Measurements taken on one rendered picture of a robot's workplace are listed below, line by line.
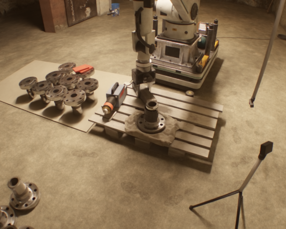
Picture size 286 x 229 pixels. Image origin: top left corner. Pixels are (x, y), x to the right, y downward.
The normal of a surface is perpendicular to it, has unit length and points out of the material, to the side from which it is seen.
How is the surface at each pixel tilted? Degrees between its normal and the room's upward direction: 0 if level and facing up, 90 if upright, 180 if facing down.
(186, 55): 90
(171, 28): 90
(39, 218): 0
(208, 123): 0
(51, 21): 90
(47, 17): 90
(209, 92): 0
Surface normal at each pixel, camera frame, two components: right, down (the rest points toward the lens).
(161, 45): -0.47, 0.56
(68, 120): 0.00, -0.77
